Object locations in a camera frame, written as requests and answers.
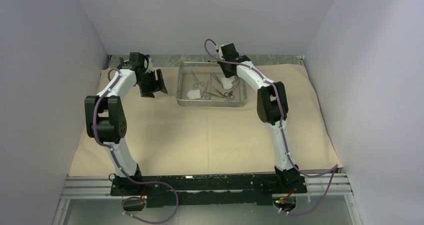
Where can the white gauze pad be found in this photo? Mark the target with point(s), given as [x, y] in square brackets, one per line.
[194, 94]
[227, 83]

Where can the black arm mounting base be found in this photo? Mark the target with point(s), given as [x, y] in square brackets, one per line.
[213, 189]

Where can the metal mesh instrument tray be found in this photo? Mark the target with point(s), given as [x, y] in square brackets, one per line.
[212, 95]

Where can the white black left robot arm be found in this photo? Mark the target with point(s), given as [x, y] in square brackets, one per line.
[105, 118]

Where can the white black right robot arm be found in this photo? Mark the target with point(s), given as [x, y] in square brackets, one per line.
[272, 109]

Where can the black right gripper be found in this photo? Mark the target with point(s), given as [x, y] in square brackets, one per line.
[227, 74]

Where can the silver haemostat clamp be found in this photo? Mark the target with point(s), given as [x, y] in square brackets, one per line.
[230, 95]

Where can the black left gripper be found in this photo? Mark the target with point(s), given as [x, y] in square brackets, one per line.
[158, 84]

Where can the aluminium rail frame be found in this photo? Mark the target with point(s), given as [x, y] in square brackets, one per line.
[98, 187]

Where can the silver surgical scissors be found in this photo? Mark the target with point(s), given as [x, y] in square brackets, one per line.
[196, 83]

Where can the beige wrapping cloth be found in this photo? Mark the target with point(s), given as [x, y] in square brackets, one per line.
[165, 138]

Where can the silver forceps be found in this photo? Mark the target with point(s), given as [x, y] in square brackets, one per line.
[217, 79]

